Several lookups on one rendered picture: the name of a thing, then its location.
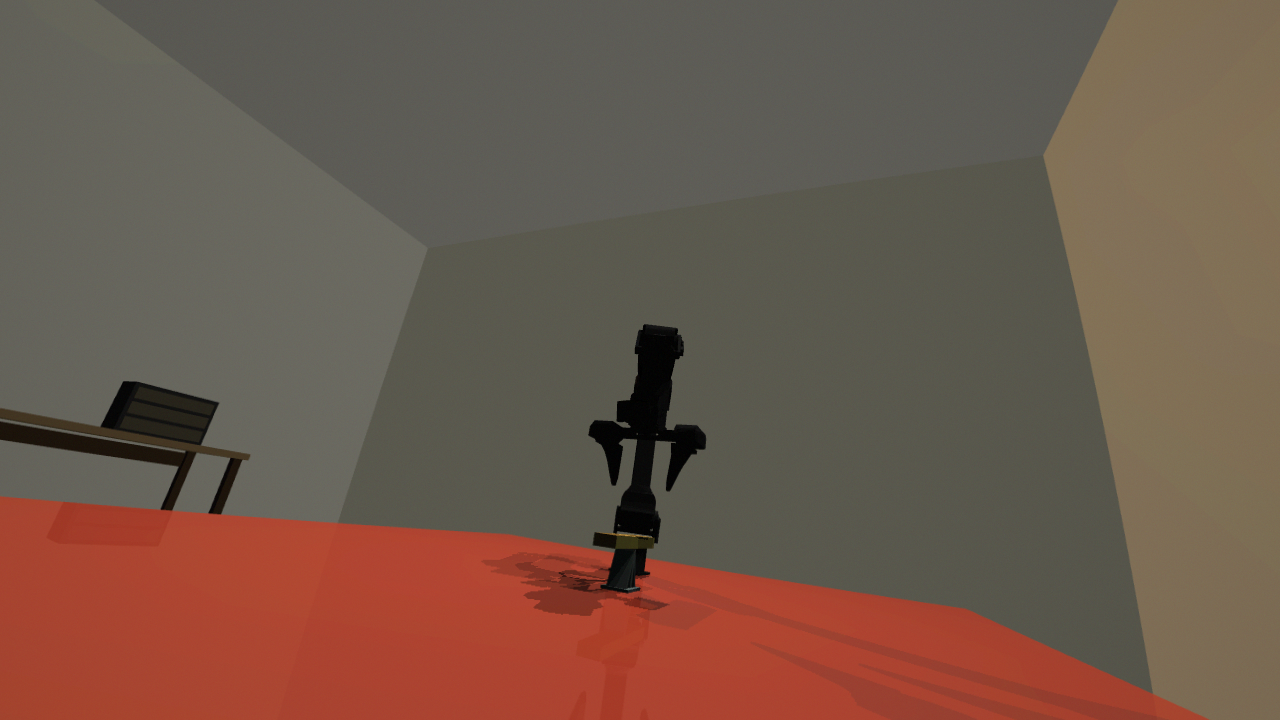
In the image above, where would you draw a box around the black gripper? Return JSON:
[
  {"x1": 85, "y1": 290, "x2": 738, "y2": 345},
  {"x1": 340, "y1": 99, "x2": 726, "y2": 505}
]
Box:
[{"x1": 588, "y1": 389, "x2": 707, "y2": 492}]

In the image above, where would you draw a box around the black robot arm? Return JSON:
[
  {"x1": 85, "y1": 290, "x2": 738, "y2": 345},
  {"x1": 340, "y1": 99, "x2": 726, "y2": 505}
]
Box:
[{"x1": 613, "y1": 324, "x2": 684, "y2": 577}]

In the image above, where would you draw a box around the yellow bar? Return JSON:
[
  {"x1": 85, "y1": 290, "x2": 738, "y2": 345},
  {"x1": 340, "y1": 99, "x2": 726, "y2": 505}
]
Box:
[{"x1": 593, "y1": 532, "x2": 655, "y2": 550}]

